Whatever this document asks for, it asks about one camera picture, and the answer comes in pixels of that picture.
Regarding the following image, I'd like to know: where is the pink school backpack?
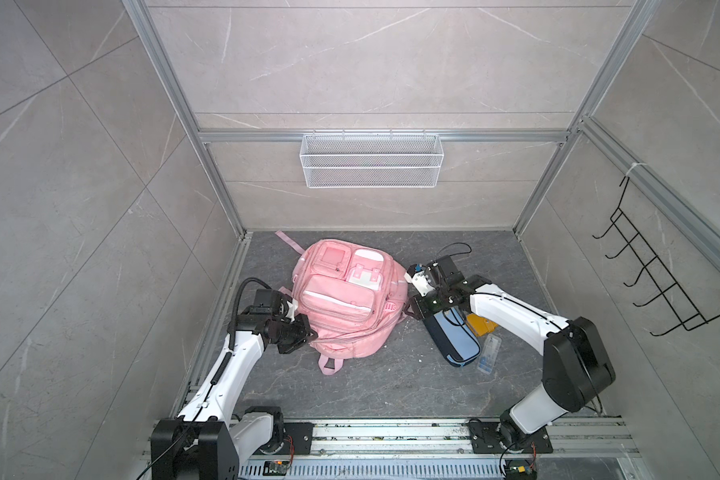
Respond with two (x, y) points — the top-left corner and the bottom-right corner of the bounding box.
(276, 231), (408, 376)

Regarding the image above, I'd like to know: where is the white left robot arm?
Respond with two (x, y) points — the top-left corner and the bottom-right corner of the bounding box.
(139, 314), (317, 479)

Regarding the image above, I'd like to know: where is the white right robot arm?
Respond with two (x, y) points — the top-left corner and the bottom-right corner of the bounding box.
(405, 271), (616, 450)

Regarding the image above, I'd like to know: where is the blue pencil case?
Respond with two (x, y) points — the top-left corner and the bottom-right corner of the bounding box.
(423, 307), (481, 367)

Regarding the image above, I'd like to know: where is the clear plastic eraser box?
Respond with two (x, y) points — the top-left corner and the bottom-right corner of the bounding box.
(477, 333), (502, 375)

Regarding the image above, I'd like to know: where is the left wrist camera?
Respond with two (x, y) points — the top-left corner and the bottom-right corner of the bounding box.
(247, 289), (292, 320)

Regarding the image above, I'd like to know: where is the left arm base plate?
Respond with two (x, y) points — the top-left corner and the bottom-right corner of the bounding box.
(259, 422), (315, 455)

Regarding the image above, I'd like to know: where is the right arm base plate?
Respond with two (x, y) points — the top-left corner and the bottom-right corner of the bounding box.
(466, 418), (553, 454)

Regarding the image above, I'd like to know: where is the white wire mesh basket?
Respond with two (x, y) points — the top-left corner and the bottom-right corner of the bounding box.
(299, 133), (445, 189)

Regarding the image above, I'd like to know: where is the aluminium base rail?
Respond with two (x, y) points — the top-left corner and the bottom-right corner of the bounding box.
(140, 418), (640, 462)

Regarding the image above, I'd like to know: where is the black wire hook rack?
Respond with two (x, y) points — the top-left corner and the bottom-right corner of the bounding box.
(592, 176), (720, 338)

